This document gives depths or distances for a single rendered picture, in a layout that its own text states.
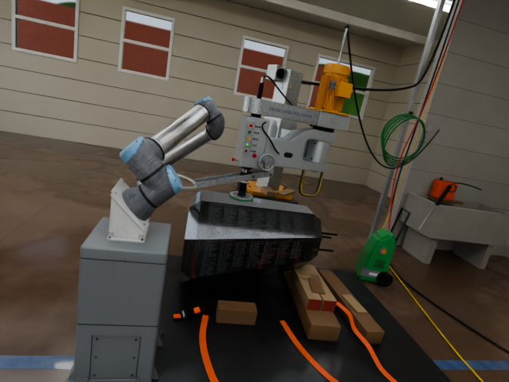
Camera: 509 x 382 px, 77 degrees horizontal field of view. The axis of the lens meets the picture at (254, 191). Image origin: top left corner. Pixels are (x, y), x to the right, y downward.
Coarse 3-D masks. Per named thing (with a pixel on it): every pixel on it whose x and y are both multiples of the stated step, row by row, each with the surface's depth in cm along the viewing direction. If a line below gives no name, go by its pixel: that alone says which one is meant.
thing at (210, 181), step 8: (264, 168) 291; (216, 176) 279; (224, 176) 281; (232, 176) 284; (240, 176) 274; (248, 176) 276; (256, 176) 279; (264, 176) 281; (200, 184) 266; (208, 184) 268; (216, 184) 270
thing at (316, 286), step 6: (294, 270) 294; (300, 270) 295; (306, 270) 297; (300, 276) 283; (306, 276) 286; (312, 276) 288; (318, 276) 291; (312, 282) 278; (318, 282) 280; (312, 288) 268; (318, 288) 269; (324, 294) 264
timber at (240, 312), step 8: (224, 304) 244; (232, 304) 246; (240, 304) 248; (248, 304) 250; (216, 312) 249; (224, 312) 239; (232, 312) 240; (240, 312) 241; (248, 312) 242; (256, 312) 243; (216, 320) 242; (224, 320) 241; (232, 320) 242; (240, 320) 243; (248, 320) 244
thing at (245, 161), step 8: (240, 120) 276; (248, 120) 257; (256, 120) 259; (264, 120) 261; (240, 128) 273; (256, 128) 261; (264, 128) 263; (240, 136) 271; (256, 136) 263; (264, 136) 265; (240, 144) 269; (256, 144) 265; (264, 144) 267; (256, 152) 267; (240, 160) 265; (248, 160) 267; (256, 160) 269; (248, 168) 276; (256, 168) 272
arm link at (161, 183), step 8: (160, 168) 160; (168, 168) 163; (152, 176) 158; (160, 176) 159; (168, 176) 160; (176, 176) 168; (144, 184) 161; (152, 184) 159; (160, 184) 159; (168, 184) 160; (176, 184) 162; (144, 192) 160; (152, 192) 160; (160, 192) 160; (168, 192) 162; (176, 192) 165; (152, 200) 161; (160, 200) 163
